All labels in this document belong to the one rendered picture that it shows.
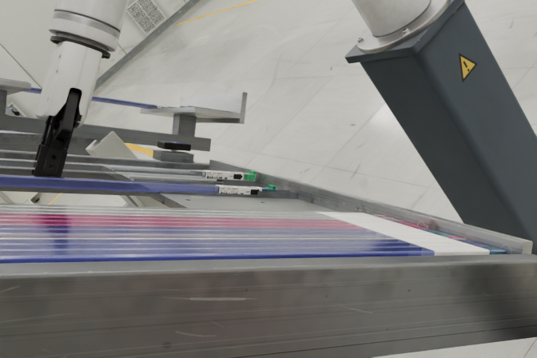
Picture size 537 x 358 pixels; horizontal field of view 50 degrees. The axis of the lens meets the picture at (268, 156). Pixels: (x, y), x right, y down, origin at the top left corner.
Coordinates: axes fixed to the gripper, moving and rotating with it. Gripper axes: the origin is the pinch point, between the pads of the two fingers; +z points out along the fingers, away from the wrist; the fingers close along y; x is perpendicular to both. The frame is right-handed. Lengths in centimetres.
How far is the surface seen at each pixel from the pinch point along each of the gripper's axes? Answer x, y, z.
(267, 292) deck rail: 5.7, 49.0, 0.9
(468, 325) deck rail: 23, 49, 1
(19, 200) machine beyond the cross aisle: 55, -451, 69
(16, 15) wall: 30, -760, -122
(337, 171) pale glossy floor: 122, -110, -14
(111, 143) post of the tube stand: 17.4, -42.7, -3.6
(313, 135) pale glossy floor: 132, -148, -28
